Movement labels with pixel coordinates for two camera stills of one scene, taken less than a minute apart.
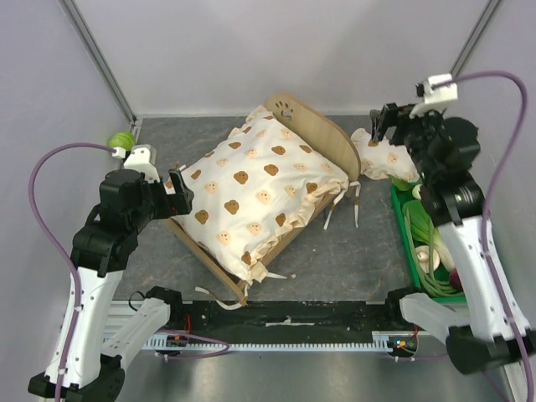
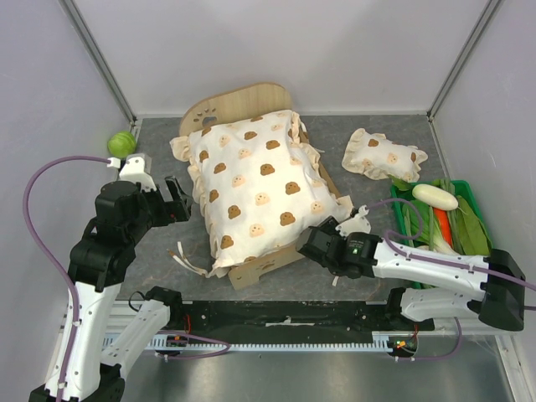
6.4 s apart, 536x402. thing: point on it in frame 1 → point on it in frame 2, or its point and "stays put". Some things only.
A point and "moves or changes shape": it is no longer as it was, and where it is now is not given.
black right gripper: x=394 y=121 → x=314 y=244
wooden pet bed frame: x=308 y=117 → x=240 y=102
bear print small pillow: x=385 y=160 stays put
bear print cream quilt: x=255 y=189 moves or changes shape
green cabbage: x=123 y=139 stays put
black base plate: x=286 y=318 stays put
